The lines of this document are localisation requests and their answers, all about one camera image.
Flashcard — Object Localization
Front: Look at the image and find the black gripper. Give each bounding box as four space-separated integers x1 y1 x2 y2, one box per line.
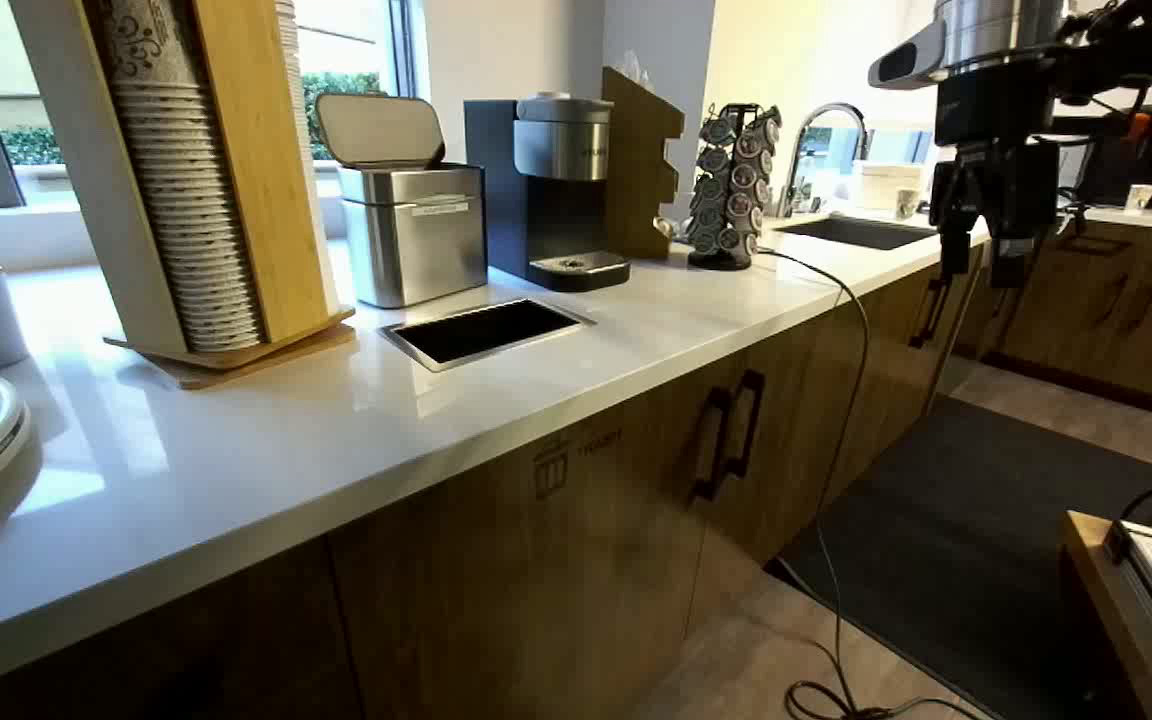
929 140 1060 288

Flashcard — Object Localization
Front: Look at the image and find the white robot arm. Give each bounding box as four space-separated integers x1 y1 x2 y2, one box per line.
868 0 1152 288

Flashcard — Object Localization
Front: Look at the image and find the black kitchen sink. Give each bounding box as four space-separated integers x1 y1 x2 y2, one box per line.
777 217 937 252

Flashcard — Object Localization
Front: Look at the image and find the chrome sink faucet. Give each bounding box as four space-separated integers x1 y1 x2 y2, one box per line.
782 101 868 217

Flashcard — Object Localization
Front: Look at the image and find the coffee pod carousel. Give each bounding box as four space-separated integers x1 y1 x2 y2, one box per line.
682 104 778 272

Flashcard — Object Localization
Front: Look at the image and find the black floor mat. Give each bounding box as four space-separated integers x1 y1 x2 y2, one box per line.
782 402 1152 720

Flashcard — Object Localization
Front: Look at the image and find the wooden box organizer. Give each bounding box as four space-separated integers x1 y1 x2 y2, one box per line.
598 70 682 261

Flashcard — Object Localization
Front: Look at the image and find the black coffee machine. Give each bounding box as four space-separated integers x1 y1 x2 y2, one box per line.
465 96 629 292

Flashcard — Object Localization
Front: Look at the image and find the stainless steel bin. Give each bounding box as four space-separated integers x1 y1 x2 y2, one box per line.
315 91 488 307

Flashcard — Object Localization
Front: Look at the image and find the black countertop trash opening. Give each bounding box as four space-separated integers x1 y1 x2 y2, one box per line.
383 300 578 369

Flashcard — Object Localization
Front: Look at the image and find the wooden paper cup dispenser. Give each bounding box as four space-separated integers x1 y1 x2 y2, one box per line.
7 0 348 373

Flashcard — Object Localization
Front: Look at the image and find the black power cable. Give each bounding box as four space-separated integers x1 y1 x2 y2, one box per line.
759 243 980 720

